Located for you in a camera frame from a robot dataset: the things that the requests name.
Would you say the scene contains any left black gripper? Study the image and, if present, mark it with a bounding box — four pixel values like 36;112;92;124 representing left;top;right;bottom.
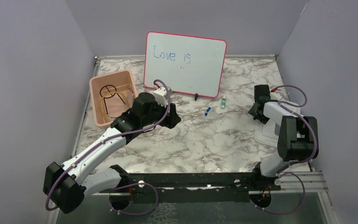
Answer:
142;97;181;129

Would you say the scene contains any white plastic bin lid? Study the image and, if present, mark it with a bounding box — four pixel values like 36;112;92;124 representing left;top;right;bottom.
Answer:
255;100;301;147

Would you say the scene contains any yellow rubber tube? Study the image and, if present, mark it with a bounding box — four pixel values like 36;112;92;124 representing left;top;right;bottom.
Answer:
96;91;135;124

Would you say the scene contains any pink plastic bin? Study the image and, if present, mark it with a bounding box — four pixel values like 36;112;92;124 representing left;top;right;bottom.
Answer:
89;69;138;128

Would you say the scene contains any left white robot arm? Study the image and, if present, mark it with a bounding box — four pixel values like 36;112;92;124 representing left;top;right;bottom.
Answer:
42;88;181;214

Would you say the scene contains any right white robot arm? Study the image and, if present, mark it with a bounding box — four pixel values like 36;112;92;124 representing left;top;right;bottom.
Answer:
248;84;318;190

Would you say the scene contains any small green white vial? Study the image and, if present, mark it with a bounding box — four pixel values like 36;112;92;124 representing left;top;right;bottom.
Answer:
220;95;227;109

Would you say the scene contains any pink framed whiteboard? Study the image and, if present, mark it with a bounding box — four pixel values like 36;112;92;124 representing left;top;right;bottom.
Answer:
143;31;227;98

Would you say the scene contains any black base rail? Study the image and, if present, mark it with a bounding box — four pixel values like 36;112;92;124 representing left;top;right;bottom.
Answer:
102;172;281;203

